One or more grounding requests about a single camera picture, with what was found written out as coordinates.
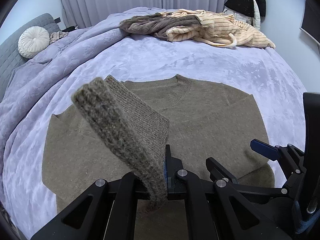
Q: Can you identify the curved wall monitor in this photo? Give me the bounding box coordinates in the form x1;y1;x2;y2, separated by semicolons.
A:
300;2;319;45

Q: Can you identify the olive brown knit sweater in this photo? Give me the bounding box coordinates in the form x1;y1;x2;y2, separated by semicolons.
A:
41;74;276;240

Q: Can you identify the lavender plush bed blanket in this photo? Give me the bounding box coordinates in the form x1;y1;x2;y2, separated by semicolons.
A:
1;7;305;238

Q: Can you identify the round white pleated cushion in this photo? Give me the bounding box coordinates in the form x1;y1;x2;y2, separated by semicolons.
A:
17;26;50;59

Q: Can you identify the cream striped fleece garment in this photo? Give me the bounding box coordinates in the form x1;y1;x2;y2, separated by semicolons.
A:
161;9;276;48

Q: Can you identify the black sparkly hanging bag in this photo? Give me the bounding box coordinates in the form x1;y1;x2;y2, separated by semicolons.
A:
225;0;254;17

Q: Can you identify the grey quilted headboard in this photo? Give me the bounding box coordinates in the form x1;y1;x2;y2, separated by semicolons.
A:
0;13;60;101

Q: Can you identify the small floral fabric piece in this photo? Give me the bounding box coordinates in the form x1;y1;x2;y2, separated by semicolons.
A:
49;31;68;44

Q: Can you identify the grey brown fleece garment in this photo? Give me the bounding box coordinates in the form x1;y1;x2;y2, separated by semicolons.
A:
119;12;201;41

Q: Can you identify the white hanging garment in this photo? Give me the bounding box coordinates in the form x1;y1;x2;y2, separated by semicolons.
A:
223;0;260;30

